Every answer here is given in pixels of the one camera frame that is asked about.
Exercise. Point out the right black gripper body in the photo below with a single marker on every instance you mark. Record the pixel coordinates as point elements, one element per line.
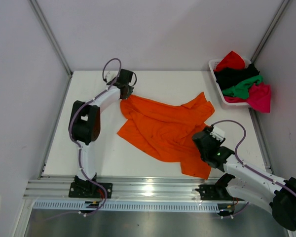
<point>200,142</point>

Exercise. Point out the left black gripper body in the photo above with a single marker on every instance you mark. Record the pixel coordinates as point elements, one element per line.
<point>129,91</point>

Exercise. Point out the orange t shirt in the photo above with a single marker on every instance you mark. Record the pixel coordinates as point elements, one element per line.
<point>165,132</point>

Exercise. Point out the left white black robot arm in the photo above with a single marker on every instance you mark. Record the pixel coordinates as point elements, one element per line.
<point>85,123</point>

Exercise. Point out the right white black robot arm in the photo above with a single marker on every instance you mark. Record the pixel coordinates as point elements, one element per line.
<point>245,181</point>

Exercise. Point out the green t shirt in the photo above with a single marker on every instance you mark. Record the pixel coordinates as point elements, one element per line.
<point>241,90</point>

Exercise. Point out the magenta t shirt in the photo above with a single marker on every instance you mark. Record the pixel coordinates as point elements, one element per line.
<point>259,98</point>

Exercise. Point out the black t shirt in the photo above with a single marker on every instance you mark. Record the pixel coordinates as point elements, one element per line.
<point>229,77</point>

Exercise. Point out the white plastic laundry basket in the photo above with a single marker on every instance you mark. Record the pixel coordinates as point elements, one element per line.
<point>224,104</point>

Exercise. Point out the red t shirt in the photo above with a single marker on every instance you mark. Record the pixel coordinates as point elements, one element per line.
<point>232,60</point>

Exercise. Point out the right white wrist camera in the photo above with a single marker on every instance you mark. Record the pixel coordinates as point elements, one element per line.
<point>217,133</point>

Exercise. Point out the slotted grey cable duct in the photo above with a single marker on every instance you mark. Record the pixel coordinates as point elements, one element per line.
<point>128,206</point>

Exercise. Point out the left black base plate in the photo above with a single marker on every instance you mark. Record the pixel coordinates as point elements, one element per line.
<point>89,190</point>

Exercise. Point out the aluminium mounting rail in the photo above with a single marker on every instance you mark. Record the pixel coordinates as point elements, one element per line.
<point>151,189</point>

